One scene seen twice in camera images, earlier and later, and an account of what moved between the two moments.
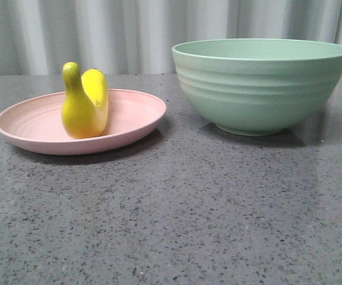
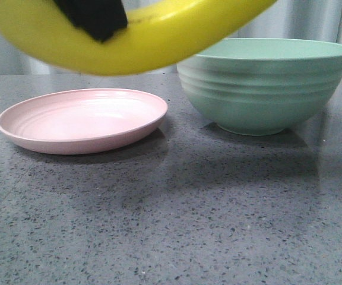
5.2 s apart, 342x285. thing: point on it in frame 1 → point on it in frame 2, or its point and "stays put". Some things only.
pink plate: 37,124 stays put
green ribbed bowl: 260,86 stays put
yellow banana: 85,107 → 159,34
